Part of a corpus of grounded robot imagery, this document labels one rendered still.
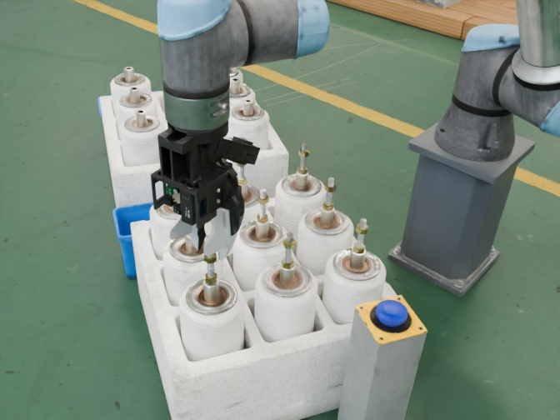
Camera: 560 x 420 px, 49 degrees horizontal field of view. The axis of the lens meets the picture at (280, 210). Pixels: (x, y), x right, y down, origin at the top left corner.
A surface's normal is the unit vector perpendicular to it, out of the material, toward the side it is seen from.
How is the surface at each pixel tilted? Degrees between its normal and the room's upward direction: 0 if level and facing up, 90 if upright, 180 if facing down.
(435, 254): 90
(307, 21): 66
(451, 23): 90
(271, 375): 90
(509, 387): 0
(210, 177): 0
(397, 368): 90
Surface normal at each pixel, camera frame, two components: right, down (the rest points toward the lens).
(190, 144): 0.84, 0.34
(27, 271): 0.04, -0.81
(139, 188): 0.30, 0.57
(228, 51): 0.48, 0.59
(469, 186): -0.66, 0.42
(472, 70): -0.87, 0.25
